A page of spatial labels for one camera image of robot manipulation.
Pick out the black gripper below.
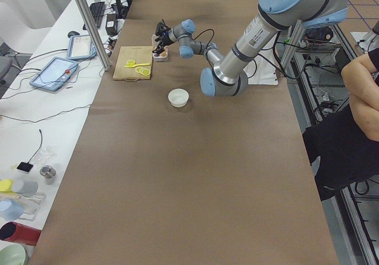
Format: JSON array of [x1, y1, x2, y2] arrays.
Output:
[[152, 20, 178, 55]]

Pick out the clear plastic egg box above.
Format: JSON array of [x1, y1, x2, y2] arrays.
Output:
[[151, 34, 168, 62]]

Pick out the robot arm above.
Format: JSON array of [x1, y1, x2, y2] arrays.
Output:
[[153, 0, 348, 97]]

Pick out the black power adapter box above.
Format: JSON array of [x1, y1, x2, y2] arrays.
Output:
[[105, 14, 118, 36]]

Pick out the wooden cutting board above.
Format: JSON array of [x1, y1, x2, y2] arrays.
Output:
[[113, 46, 153, 81]]

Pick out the yellow plastic knife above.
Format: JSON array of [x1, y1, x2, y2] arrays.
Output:
[[124, 63, 151, 68]]

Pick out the white bowl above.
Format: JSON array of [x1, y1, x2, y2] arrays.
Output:
[[168, 88, 189, 108]]

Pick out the black keyboard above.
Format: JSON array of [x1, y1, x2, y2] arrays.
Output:
[[89, 1, 106, 29]]

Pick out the blue teach pendant far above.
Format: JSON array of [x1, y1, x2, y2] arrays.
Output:
[[66, 35, 97, 60]]

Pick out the blue teach pendant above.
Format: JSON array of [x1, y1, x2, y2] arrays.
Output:
[[30, 57, 79, 92], [66, 35, 97, 60]]

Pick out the black computer mouse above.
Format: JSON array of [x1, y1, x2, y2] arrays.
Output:
[[68, 31, 81, 38]]

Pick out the blue teach pendant near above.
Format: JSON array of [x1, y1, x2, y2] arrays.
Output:
[[30, 57, 79, 92]]

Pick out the clear plastic bag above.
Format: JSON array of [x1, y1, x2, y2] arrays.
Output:
[[30, 146, 56, 164]]

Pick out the metal cup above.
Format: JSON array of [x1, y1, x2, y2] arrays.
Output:
[[40, 165, 56, 185]]

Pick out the small black square device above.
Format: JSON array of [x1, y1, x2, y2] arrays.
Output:
[[17, 162, 34, 173]]

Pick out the grey cup lying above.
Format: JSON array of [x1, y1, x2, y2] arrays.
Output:
[[11, 180, 38, 197]]

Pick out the yellow cup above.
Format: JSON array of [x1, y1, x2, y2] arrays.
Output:
[[0, 179, 14, 193]]

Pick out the person in black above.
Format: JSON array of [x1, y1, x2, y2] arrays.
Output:
[[303, 48, 378, 200]]

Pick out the light blue cup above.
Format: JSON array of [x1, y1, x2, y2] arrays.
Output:
[[0, 199, 24, 221]]

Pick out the red cylinder cup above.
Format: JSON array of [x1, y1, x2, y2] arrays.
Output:
[[1, 222, 41, 246]]

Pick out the green bowl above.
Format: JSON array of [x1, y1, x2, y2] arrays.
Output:
[[1, 244, 28, 265]]

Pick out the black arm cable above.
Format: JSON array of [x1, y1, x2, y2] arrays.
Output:
[[191, 28, 216, 45]]

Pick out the aluminium frame post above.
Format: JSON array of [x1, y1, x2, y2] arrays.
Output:
[[75, 0, 111, 71]]

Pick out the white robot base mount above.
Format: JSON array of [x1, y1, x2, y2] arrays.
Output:
[[244, 34, 279, 85]]

